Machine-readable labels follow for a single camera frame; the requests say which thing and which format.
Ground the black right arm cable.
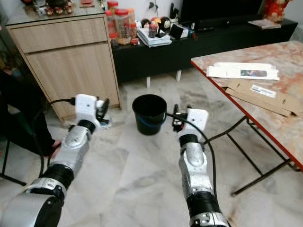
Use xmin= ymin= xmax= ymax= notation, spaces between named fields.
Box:
xmin=166 ymin=112 xmax=218 ymax=197

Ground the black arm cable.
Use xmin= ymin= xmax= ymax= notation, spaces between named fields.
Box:
xmin=166 ymin=112 xmax=218 ymax=197
xmin=34 ymin=97 xmax=76 ymax=178

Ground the black plastic bucket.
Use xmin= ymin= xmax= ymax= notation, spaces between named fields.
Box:
xmin=132 ymin=94 xmax=168 ymax=136

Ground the flat magazine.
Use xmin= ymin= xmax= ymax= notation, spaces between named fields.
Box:
xmin=248 ymin=18 xmax=282 ymax=30

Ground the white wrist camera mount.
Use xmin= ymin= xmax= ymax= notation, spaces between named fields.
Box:
xmin=184 ymin=108 xmax=209 ymax=137
xmin=74 ymin=94 xmax=100 ymax=124

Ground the black television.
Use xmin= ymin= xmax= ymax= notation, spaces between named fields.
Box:
xmin=179 ymin=0 xmax=264 ymax=24

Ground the small red-lidded jar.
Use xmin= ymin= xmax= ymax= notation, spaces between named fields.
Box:
xmin=107 ymin=0 xmax=119 ymax=13

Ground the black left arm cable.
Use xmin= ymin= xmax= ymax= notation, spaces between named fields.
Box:
xmin=34 ymin=97 xmax=76 ymax=178

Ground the big red-lidded snack jar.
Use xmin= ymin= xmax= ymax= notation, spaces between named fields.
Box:
xmin=114 ymin=9 xmax=131 ymax=46

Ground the light wooden cabinet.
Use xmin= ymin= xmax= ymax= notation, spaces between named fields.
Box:
xmin=5 ymin=4 xmax=122 ymax=122

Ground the black low tv console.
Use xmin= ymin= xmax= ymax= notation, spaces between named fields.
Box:
xmin=111 ymin=19 xmax=299 ymax=84

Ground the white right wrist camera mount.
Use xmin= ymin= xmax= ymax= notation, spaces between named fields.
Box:
xmin=184 ymin=108 xmax=209 ymax=137

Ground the marble pattern folding table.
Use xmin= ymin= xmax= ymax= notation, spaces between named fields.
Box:
xmin=190 ymin=40 xmax=303 ymax=197

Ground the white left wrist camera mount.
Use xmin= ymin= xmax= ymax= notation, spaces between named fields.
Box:
xmin=74 ymin=94 xmax=100 ymax=124

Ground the dark carved ornament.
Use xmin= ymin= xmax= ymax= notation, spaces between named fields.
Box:
xmin=47 ymin=0 xmax=74 ymax=15

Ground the red plush figure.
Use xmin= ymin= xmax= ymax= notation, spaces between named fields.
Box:
xmin=263 ymin=0 xmax=294 ymax=23

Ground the black metal chair frame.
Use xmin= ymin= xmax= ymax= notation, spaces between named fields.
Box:
xmin=0 ymin=140 xmax=27 ymax=186

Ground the white long paper envelope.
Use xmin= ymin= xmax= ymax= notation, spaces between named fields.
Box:
xmin=206 ymin=62 xmax=280 ymax=81

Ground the flat brown cardboard with label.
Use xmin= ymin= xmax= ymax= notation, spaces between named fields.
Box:
xmin=223 ymin=78 xmax=303 ymax=117

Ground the person in black clothes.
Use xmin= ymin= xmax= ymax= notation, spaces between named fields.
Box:
xmin=0 ymin=43 xmax=62 ymax=157

